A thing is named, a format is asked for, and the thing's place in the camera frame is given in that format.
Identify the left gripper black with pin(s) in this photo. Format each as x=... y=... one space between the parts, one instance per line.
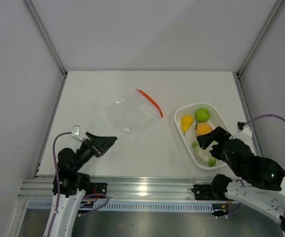
x=102 y=143

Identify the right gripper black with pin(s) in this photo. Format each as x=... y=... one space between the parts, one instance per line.
x=218 y=135

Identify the orange peach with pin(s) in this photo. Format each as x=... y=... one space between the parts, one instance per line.
x=203 y=129

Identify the white green cabbage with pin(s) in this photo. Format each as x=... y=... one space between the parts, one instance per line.
x=204 y=155

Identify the green apple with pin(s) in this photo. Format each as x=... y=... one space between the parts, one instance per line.
x=202 y=115

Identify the clear zip top bag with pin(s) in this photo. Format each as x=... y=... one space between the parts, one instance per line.
x=134 y=113

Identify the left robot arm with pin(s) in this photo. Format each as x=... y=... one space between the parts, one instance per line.
x=70 y=187

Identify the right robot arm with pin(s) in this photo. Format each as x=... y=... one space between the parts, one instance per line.
x=262 y=173

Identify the yellow pear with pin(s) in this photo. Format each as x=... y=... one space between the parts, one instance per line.
x=186 y=123

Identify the white perforated basket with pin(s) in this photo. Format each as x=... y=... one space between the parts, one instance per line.
x=190 y=136

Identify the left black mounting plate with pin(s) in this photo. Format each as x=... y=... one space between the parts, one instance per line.
x=98 y=188

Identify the black mounting plate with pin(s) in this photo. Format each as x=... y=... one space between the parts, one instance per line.
x=98 y=188
x=202 y=192

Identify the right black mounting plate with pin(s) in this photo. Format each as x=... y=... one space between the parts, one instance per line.
x=202 y=192

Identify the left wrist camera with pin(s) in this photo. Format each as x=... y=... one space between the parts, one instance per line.
x=76 y=133

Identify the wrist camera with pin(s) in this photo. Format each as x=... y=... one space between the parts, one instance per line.
x=76 y=133
x=243 y=131

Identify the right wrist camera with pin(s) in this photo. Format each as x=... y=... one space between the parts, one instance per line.
x=243 y=131

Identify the white slotted cable duct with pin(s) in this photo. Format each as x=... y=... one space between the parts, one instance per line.
x=191 y=207

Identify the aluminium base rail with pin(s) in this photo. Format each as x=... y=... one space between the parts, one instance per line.
x=124 y=188

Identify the right aluminium frame post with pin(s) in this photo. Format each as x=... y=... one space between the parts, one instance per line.
x=261 y=36

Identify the aluminium frame post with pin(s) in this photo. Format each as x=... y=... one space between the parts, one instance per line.
x=30 y=7
x=261 y=36

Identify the left aluminium frame post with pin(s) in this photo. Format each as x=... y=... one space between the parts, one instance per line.
x=30 y=7

